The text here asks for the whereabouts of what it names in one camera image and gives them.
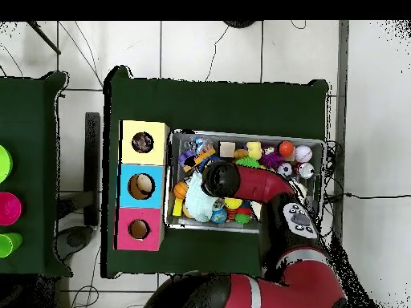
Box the light blue fluffy cloth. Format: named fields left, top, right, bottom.
left=185, top=172, right=220, bottom=223

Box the silver mesh bin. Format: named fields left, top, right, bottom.
left=163, top=128, right=327, bottom=237

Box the wooden three-hole box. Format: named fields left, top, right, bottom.
left=113, top=120, right=170, bottom=252

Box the orange toy basketball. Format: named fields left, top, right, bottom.
left=173, top=181, right=189, bottom=201

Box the yellow smooth ball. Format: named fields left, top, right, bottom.
left=223, top=197, right=244, bottom=210

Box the green spiky rubber ball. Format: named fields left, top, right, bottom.
left=235, top=156, right=260, bottom=168

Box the yellow plush duck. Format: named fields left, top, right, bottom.
left=246, top=140, right=263, bottom=160

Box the dark green table cloth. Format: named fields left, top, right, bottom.
left=0, top=71, right=73, bottom=278
left=101, top=65, right=329, bottom=285

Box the purple spiky monster toy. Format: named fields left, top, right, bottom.
left=258, top=143, right=286, bottom=168

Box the orange smooth ball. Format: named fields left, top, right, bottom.
left=278, top=140, right=295, bottom=158

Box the white baseball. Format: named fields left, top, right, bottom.
left=294, top=145, right=313, bottom=164

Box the black upright panel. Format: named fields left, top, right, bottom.
left=83, top=111, right=101, bottom=227

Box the grey stand base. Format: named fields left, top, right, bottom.
left=55, top=225, right=95, bottom=261

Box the black round fixture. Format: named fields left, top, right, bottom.
left=223, top=20, right=257, bottom=29

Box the pink plastic cup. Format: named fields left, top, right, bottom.
left=0, top=191, right=23, bottom=226

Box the lime green plastic cup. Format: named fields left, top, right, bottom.
left=0, top=144, right=14, bottom=184
left=0, top=232, right=24, bottom=258

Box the black diagonal rod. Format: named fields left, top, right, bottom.
left=26, top=20, right=62, bottom=55

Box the black power cable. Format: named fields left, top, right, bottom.
left=324, top=191, right=411, bottom=202

